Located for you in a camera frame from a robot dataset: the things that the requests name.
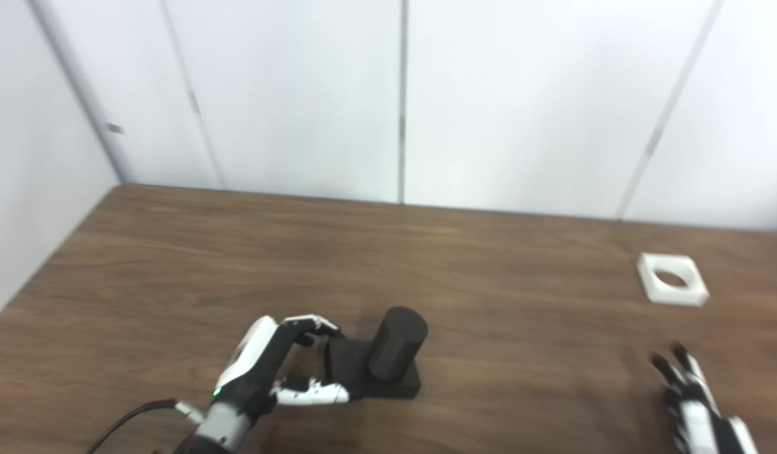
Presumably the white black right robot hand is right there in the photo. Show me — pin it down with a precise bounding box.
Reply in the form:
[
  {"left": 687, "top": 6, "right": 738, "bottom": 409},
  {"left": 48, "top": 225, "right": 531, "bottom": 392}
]
[{"left": 650, "top": 344, "right": 760, "bottom": 454}]

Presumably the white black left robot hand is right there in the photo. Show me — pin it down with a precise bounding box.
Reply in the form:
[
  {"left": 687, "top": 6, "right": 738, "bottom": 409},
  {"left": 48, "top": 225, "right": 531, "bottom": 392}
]
[{"left": 213, "top": 314, "right": 351, "bottom": 417}]

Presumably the black peg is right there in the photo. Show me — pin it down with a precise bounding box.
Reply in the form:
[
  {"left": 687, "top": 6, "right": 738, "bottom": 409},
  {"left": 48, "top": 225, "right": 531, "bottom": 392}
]
[{"left": 324, "top": 306, "right": 429, "bottom": 399}]

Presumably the white square piece with hole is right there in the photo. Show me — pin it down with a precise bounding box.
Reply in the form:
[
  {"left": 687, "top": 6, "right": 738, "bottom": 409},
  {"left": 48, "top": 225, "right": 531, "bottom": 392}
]
[{"left": 636, "top": 253, "right": 711, "bottom": 308}]

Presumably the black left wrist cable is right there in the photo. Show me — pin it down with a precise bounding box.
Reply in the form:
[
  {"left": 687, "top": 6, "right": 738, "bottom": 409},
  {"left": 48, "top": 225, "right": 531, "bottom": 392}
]
[{"left": 86, "top": 399, "right": 178, "bottom": 454}]

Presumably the grey wall corner post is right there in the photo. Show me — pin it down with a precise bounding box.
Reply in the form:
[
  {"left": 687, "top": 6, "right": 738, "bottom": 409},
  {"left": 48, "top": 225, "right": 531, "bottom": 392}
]
[{"left": 29, "top": 0, "right": 128, "bottom": 184}]

